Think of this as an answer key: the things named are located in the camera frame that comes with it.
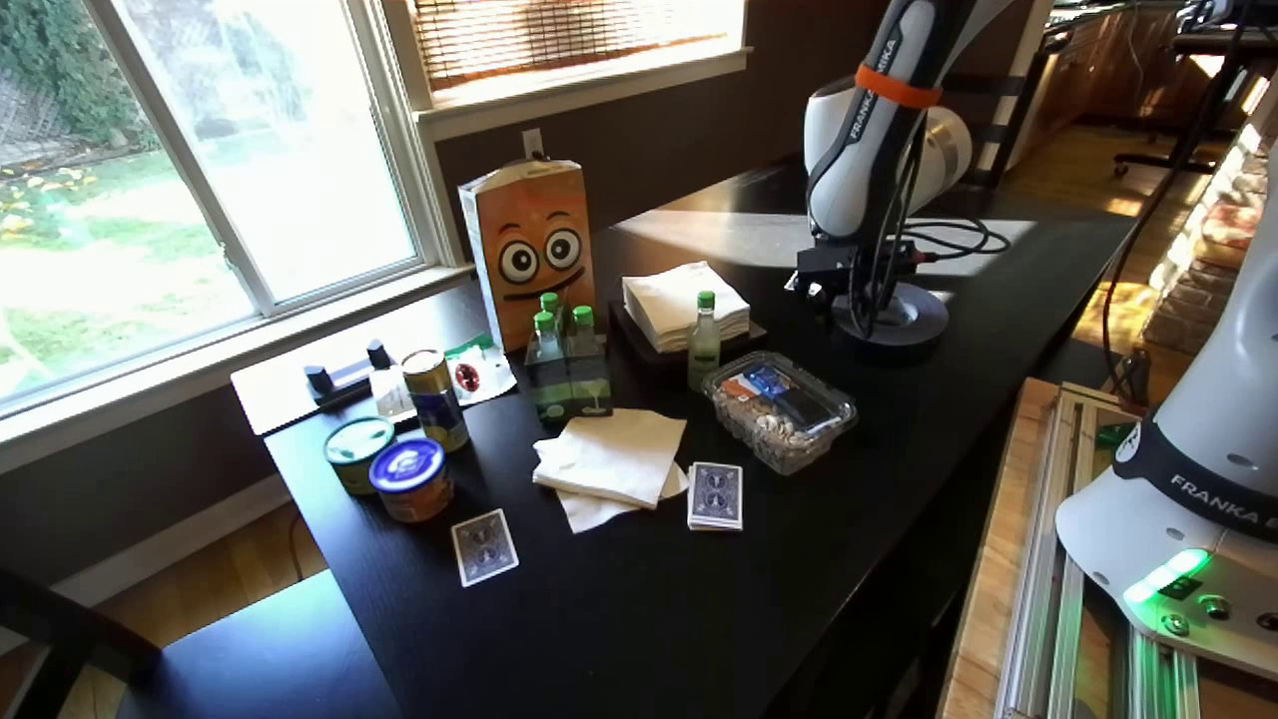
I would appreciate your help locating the small black device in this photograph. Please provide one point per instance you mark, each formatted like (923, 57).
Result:
(340, 385)

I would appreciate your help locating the white card with red print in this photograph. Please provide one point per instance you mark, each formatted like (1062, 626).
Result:
(480, 370)

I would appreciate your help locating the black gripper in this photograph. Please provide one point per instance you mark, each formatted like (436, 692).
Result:
(854, 258)

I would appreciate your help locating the aluminium rails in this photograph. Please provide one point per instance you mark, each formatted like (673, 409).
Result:
(1066, 584)

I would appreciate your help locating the stacked white napkins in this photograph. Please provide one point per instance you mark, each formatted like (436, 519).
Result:
(682, 306)

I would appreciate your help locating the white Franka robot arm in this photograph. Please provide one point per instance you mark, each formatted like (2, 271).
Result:
(1199, 455)

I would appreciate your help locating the blue silver drink can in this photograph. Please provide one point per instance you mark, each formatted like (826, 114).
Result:
(436, 403)

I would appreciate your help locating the loose white napkins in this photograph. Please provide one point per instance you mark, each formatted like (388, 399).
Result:
(613, 463)

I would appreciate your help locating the cardboard box with eyes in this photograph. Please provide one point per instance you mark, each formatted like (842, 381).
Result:
(531, 244)

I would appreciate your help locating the single green bottle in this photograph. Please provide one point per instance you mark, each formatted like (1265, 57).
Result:
(705, 346)

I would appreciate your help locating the dark wooden chair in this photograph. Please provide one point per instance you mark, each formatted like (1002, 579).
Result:
(161, 660)

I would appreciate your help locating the blue playing card deck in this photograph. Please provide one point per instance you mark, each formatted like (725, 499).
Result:
(716, 499)

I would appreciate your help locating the clear plastic snack container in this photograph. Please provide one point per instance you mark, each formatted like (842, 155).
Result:
(781, 415)

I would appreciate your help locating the light wooden bench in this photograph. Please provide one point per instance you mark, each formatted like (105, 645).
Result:
(991, 584)

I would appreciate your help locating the blue lid jar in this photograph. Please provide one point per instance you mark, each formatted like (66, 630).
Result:
(412, 481)

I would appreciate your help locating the green lid tin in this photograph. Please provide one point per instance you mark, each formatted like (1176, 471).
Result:
(359, 455)

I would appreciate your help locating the green bottle pack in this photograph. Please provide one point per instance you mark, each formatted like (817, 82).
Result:
(568, 364)

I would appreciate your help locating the woven window blind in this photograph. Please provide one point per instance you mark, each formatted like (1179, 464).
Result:
(572, 35)

